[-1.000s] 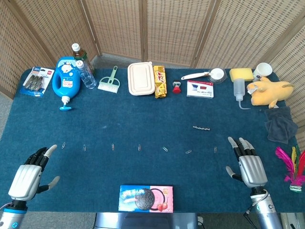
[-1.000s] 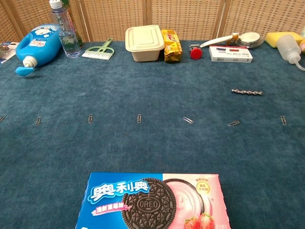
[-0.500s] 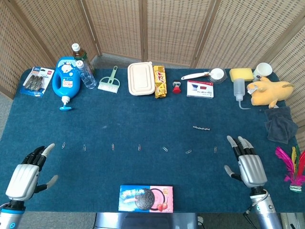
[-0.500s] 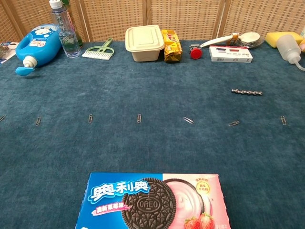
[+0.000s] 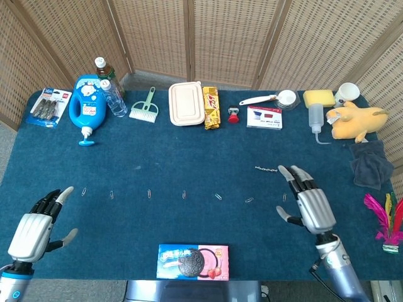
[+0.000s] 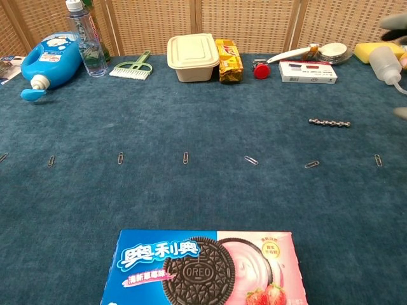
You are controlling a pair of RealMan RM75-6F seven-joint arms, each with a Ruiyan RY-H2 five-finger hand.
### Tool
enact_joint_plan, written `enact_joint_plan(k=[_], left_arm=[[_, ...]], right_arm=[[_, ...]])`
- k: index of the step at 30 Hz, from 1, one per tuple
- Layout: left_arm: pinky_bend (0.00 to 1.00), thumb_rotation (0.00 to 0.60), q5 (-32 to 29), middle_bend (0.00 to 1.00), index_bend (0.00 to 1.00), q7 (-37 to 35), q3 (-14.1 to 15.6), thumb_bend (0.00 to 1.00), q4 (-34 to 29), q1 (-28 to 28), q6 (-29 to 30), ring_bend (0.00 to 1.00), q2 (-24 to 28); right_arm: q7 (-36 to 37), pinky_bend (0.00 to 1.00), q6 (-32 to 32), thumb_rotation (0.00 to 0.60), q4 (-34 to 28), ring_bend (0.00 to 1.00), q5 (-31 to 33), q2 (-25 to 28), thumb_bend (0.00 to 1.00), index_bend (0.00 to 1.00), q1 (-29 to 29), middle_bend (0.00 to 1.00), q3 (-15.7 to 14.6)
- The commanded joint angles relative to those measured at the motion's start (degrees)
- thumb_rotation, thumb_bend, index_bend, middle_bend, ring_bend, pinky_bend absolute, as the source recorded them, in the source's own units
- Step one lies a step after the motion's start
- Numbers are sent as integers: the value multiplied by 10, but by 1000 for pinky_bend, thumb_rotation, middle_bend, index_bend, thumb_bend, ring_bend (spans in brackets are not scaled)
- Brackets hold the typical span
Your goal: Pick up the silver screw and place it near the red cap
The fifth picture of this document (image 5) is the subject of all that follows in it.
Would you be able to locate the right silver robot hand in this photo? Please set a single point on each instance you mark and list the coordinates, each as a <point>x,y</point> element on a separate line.
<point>315,207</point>

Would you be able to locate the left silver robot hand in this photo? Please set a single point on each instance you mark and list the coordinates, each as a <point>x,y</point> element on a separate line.
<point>30,232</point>

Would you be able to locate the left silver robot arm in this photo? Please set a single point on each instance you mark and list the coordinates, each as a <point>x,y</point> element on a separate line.
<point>14,283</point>

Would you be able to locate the green hand brush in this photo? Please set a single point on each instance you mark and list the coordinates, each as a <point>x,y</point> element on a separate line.
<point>144,112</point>

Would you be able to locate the dark grey cloth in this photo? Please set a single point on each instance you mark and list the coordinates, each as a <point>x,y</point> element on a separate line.
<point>371,165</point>

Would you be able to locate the colourful feather shuttlecock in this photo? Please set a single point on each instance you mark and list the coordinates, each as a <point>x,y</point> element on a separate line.
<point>388,234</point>

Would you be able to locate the translucent squeeze bottle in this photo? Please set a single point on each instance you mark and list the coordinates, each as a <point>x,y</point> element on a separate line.
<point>316,116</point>

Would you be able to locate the yellow plush toy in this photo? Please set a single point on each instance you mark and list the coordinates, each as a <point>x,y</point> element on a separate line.
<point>352,121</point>

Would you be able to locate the white card box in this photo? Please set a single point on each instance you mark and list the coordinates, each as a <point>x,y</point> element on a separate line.
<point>264,118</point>

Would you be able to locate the yellow sponge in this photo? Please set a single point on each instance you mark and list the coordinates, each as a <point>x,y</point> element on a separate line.
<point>318,98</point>

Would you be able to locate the white paper cup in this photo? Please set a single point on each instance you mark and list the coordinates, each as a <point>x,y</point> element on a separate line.
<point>348,91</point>

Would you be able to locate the red push button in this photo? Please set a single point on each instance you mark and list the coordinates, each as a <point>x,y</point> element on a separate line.
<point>233,118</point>

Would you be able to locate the white plastic spoon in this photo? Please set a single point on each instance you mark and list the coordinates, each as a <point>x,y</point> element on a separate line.
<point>255,100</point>

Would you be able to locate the blister pack of clips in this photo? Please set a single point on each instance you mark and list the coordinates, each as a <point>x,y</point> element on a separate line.
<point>47,107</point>

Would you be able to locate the blue pink Oreo box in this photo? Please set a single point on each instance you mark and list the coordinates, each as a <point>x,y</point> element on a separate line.
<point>189,262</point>

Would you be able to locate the blue detergent pump bottle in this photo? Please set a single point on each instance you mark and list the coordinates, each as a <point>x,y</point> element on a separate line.
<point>88,104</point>

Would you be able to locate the yellow snack packet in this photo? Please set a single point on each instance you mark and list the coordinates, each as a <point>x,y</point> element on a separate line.
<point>211,108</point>

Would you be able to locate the silver robot torso base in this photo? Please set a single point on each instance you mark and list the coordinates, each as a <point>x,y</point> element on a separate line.
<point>189,291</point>

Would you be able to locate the clear water bottle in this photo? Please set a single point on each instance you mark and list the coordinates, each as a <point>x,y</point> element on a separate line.
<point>116,102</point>

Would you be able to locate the beige lidded lunch box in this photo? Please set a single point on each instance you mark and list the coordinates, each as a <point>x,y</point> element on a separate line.
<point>185,104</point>

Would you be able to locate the green tea bottle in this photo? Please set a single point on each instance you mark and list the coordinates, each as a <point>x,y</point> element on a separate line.
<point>105,70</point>

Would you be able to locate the woven wooden folding screen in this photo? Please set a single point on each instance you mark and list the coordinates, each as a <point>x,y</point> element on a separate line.
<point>220,37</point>

